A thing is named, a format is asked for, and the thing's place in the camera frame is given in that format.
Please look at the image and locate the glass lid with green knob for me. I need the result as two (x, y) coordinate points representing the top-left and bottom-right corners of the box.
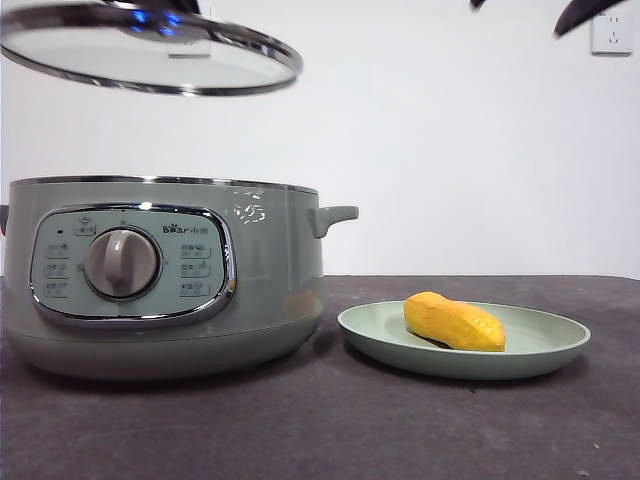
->
(0, 0), (305, 98)

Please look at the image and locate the pale green round plate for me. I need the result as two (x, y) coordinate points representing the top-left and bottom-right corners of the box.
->
(337, 299), (592, 380)

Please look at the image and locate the yellow corn cob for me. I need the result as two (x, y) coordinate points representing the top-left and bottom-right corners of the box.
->
(403, 291), (508, 354)

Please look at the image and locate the green electric steamer pot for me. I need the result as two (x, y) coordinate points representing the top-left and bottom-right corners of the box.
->
(0, 174), (360, 383)

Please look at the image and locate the white wall socket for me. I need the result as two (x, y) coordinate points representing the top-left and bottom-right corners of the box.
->
(591, 11), (636, 57)
(167, 37), (212, 59)

